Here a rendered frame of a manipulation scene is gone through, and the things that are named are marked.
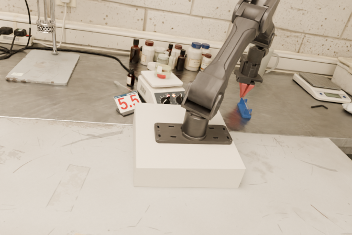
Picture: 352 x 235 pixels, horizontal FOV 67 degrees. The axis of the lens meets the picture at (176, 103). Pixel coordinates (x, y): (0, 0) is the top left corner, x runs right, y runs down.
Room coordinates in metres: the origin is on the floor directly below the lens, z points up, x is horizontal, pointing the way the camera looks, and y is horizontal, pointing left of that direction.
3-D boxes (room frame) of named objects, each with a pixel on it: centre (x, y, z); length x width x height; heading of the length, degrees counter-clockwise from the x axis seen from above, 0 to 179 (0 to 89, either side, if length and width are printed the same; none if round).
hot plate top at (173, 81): (0.87, 0.07, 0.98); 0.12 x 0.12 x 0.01; 33
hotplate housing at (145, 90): (0.84, 0.05, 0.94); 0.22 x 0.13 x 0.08; 33
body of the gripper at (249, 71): (0.98, -0.25, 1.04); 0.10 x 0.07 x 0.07; 94
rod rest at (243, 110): (0.90, -0.26, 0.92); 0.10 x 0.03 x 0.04; 4
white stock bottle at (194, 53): (1.25, -0.04, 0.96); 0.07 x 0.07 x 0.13
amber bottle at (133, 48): (1.19, 0.24, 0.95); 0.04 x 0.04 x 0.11
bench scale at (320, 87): (1.30, -0.71, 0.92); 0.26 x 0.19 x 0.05; 10
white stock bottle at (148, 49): (1.19, 0.18, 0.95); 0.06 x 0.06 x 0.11
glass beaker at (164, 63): (0.88, 0.07, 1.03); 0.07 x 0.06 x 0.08; 21
